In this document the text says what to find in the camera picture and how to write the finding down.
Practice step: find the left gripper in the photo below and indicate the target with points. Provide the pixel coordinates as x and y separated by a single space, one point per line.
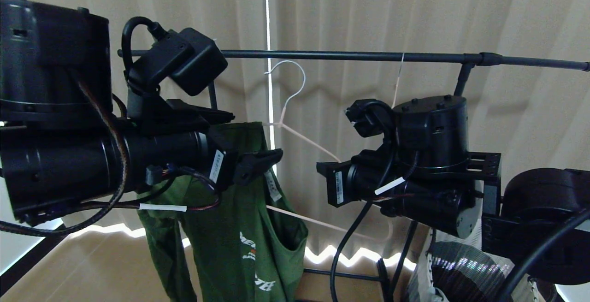
69 168

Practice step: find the beige curtain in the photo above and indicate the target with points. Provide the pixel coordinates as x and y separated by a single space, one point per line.
345 11

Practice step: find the green printed shirt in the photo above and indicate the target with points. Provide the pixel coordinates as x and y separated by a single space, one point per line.
230 246

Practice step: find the black clothes rack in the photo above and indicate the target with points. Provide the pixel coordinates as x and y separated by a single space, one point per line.
345 56

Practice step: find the white laundry basket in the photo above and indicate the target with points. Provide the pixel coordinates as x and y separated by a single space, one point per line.
461 265

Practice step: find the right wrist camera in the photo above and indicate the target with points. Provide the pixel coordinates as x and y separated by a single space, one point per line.
368 117

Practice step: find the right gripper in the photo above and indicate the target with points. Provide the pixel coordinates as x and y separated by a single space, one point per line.
415 196

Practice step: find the pink clothes hanger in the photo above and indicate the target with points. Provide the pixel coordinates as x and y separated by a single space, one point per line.
397 80
309 141

